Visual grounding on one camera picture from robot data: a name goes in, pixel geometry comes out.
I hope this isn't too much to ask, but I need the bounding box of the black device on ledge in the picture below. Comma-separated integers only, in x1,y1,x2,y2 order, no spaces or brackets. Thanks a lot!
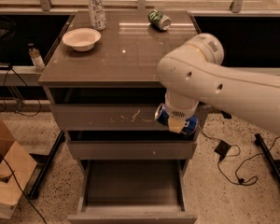
0,63,12,70

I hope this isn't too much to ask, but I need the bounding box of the grey drawer cabinet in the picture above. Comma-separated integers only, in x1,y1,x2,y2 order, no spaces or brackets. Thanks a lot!
37,9,221,224

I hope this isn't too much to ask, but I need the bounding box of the black power adapter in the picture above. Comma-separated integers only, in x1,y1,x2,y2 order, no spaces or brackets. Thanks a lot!
215,140,231,161

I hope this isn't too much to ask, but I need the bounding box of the middle grey drawer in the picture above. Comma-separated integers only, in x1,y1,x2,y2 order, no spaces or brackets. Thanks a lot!
67,141,197,160

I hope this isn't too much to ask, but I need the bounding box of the small bottle on ledge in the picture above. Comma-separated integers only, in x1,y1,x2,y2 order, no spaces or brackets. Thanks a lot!
28,43,45,72

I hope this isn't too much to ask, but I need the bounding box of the clear plastic water bottle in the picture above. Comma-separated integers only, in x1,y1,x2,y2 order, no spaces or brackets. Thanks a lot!
88,0,106,30

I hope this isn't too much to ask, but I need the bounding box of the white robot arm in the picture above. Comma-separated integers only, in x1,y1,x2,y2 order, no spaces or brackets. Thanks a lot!
157,34,280,136

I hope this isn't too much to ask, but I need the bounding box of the blue pepsi can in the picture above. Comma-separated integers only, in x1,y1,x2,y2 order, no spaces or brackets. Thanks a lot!
155,103,199,135

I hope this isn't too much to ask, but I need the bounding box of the top grey drawer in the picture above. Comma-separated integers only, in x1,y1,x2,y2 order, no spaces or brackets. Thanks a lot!
49,103,209,132

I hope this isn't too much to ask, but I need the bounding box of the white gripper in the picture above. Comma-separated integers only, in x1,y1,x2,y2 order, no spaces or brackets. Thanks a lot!
165,91,199,133

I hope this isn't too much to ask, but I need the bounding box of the black metal floor bar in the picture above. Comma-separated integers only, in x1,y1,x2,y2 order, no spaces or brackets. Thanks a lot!
28,132,65,200
255,133,280,188

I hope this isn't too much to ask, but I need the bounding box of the cardboard box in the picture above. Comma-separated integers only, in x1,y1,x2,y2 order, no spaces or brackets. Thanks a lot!
0,120,36,219

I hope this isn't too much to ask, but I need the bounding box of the green soda can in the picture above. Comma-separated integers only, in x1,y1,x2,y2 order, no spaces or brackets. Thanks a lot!
147,9,171,31

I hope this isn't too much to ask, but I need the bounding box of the white paper bowl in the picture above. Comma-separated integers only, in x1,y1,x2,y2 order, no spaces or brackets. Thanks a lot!
62,28,101,51

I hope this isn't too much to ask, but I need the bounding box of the black metal floor bar right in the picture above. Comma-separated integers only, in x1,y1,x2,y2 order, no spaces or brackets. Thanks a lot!
255,133,280,188

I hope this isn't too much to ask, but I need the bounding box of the black metal floor bar left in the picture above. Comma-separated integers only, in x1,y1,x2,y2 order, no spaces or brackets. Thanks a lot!
28,132,65,200

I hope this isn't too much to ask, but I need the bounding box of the bottom grey open drawer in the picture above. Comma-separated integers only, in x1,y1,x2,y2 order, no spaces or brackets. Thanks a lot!
68,160,197,224

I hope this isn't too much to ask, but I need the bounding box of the black cable at box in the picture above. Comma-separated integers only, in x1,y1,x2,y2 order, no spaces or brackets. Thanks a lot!
0,139,49,224

